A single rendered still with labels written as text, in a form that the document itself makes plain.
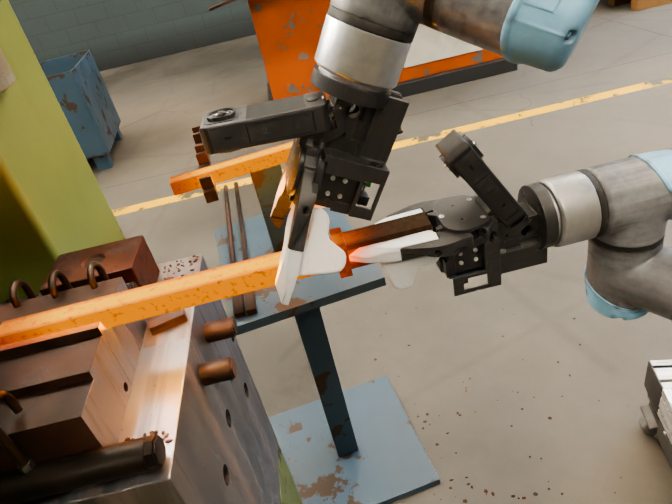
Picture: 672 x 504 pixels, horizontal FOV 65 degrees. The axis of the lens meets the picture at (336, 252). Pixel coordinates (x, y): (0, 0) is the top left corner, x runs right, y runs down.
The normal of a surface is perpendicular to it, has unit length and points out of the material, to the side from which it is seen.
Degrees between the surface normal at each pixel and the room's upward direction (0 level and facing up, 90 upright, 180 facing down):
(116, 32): 90
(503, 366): 0
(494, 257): 90
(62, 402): 0
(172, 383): 0
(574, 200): 44
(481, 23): 107
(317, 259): 61
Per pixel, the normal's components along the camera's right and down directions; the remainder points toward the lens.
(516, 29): -0.47, 0.69
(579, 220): 0.09, 0.37
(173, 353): -0.19, -0.82
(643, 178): -0.08, -0.33
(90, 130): 0.24, 0.50
